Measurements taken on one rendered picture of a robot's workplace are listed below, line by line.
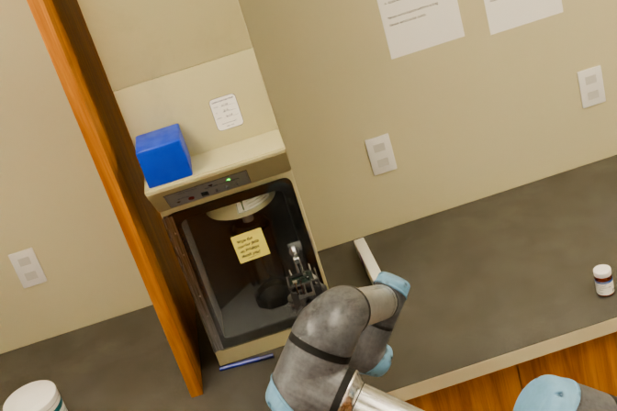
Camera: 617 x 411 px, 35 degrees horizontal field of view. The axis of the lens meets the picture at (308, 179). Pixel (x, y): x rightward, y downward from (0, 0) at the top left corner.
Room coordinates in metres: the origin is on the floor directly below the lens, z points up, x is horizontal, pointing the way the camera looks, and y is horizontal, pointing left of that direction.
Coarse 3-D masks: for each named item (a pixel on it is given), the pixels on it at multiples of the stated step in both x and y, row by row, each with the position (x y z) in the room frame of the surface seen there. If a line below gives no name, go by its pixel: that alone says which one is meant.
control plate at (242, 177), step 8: (232, 176) 1.99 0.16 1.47; (240, 176) 2.00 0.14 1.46; (248, 176) 2.01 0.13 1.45; (200, 184) 1.98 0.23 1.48; (208, 184) 1.99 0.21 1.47; (216, 184) 2.00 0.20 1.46; (224, 184) 2.01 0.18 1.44; (232, 184) 2.02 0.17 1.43; (240, 184) 2.03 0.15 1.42; (176, 192) 1.97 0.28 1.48; (184, 192) 1.98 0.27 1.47; (192, 192) 1.99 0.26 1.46; (200, 192) 2.01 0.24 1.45; (208, 192) 2.02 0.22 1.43; (216, 192) 2.03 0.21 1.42; (168, 200) 2.00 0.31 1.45; (176, 200) 2.01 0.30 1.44; (184, 200) 2.02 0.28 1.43; (192, 200) 2.03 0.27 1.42
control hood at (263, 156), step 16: (240, 144) 2.05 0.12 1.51; (256, 144) 2.02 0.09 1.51; (272, 144) 2.00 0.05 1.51; (192, 160) 2.04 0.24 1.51; (208, 160) 2.02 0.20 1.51; (224, 160) 1.99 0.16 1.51; (240, 160) 1.97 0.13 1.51; (256, 160) 1.96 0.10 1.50; (272, 160) 1.98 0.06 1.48; (288, 160) 2.01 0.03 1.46; (192, 176) 1.96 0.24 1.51; (208, 176) 1.96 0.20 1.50; (224, 176) 1.98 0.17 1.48; (256, 176) 2.02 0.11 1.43; (144, 192) 1.96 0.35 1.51; (160, 192) 1.95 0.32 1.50; (160, 208) 2.02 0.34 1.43
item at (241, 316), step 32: (256, 192) 2.06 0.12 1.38; (288, 192) 2.06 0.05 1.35; (192, 224) 2.06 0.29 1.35; (224, 224) 2.06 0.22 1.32; (256, 224) 2.06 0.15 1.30; (288, 224) 2.06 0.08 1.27; (192, 256) 2.06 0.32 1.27; (224, 256) 2.06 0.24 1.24; (288, 256) 2.06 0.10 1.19; (224, 288) 2.06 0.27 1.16; (256, 288) 2.06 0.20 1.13; (224, 320) 2.06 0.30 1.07; (256, 320) 2.06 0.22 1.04; (288, 320) 2.06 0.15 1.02
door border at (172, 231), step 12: (168, 228) 2.05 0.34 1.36; (180, 240) 2.05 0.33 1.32; (180, 252) 2.05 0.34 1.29; (192, 276) 2.05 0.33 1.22; (192, 288) 2.05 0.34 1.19; (204, 300) 2.05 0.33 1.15; (204, 312) 2.05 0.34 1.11; (204, 324) 2.05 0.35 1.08; (216, 336) 2.05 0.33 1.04; (216, 348) 2.05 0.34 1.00
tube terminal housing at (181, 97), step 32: (224, 64) 2.07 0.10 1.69; (256, 64) 2.07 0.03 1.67; (128, 96) 2.07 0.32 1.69; (160, 96) 2.07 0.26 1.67; (192, 96) 2.07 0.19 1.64; (256, 96) 2.07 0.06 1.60; (128, 128) 2.07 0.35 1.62; (192, 128) 2.07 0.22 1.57; (256, 128) 2.07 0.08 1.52; (224, 192) 2.07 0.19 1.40; (224, 352) 2.07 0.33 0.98; (256, 352) 2.07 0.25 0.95
